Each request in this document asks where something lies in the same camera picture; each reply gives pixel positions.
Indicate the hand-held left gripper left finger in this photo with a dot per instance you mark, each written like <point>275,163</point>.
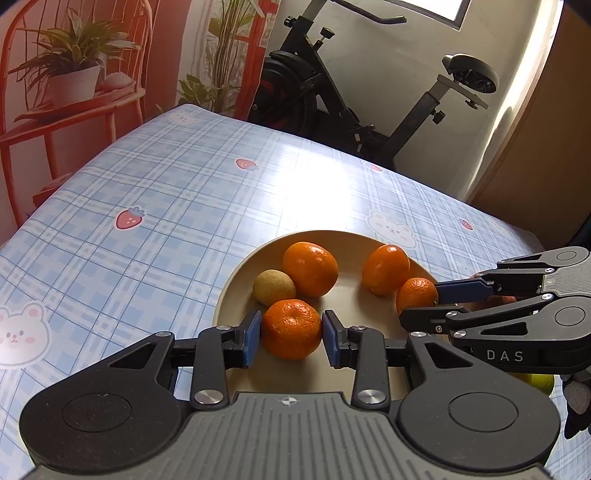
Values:
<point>251,339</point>

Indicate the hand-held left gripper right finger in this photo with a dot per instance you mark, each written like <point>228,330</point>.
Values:
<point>331,339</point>

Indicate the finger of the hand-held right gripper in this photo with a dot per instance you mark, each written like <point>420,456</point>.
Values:
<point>461,290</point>
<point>429,318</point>

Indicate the orange mandarin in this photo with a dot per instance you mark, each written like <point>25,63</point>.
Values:
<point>385,270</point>
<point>291,330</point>
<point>309,270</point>
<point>415,295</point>

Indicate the green round fruit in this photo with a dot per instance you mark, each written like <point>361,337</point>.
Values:
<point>542,383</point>

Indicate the beige round plate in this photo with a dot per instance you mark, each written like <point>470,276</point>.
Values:
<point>351,295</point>

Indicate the small tan round fruit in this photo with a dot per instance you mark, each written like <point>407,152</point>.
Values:
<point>274,287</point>

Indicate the person's right hand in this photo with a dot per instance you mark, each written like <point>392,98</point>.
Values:
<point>577,397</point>

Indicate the wooden panel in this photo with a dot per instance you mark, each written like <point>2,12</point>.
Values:
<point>545,184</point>

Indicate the blue plaid tablecloth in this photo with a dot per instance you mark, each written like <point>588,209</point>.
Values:
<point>184,207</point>

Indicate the black exercise bike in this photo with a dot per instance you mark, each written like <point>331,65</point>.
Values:
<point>337,120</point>

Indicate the window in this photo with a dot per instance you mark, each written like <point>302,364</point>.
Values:
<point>450,9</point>

